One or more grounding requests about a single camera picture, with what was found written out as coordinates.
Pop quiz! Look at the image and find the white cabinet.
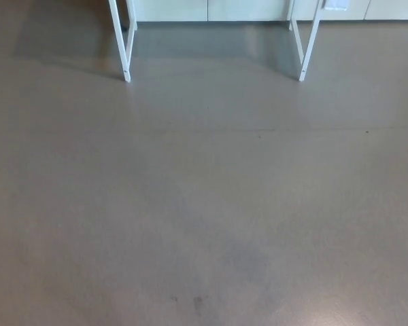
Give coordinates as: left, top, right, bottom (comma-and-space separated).
122, 0, 408, 23

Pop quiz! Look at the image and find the white metal table leg frame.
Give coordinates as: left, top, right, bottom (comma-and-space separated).
288, 0, 326, 82
108, 0, 139, 83

